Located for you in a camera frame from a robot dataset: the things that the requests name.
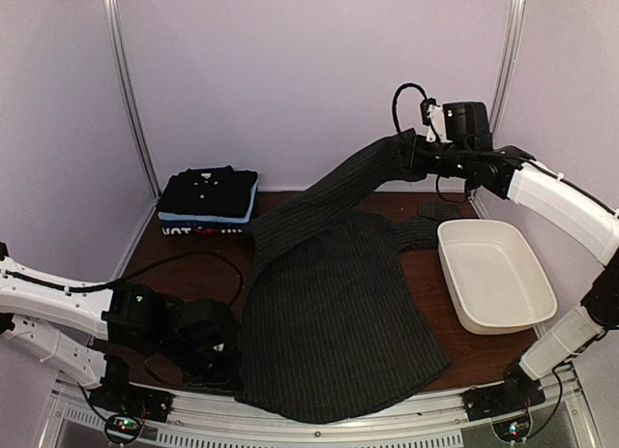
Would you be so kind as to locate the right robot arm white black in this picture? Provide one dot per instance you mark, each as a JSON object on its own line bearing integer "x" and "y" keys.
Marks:
{"x": 458, "y": 144}

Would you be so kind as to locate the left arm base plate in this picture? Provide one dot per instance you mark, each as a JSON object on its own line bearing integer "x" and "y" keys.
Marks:
{"x": 136, "y": 401}

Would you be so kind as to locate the dark pinstriped long sleeve shirt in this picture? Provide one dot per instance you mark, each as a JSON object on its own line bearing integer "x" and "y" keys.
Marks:
{"x": 329, "y": 324}

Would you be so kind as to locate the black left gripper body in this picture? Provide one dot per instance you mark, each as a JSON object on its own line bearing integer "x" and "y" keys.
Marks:
{"x": 201, "y": 373}

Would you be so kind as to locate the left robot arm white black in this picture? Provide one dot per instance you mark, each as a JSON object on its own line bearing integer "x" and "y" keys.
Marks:
{"x": 36, "y": 305}

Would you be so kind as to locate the white plastic basin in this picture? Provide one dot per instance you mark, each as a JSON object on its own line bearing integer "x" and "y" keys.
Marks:
{"x": 496, "y": 283}

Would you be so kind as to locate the left aluminium corner post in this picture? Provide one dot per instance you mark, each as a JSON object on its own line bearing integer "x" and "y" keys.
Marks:
{"x": 113, "y": 17}

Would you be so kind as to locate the right aluminium corner post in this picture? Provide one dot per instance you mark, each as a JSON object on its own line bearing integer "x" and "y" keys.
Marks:
{"x": 511, "y": 29}

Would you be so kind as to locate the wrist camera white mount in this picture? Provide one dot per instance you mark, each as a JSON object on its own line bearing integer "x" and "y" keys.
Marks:
{"x": 433, "y": 119}
{"x": 208, "y": 326}

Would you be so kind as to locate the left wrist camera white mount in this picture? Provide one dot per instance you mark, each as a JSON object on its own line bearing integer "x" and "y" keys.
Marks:
{"x": 208, "y": 326}

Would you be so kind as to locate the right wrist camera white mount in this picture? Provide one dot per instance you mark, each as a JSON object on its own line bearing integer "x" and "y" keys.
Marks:
{"x": 433, "y": 119}

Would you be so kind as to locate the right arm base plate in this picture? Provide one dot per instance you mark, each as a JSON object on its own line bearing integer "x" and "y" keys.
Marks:
{"x": 500, "y": 399}

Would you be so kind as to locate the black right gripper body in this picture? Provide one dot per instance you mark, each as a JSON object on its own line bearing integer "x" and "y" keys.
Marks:
{"x": 446, "y": 164}

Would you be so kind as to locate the aluminium corner post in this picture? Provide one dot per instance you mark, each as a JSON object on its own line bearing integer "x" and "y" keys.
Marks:
{"x": 113, "y": 17}
{"x": 511, "y": 29}

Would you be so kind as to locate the aluminium front rail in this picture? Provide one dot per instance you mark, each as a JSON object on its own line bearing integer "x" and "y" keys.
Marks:
{"x": 429, "y": 419}

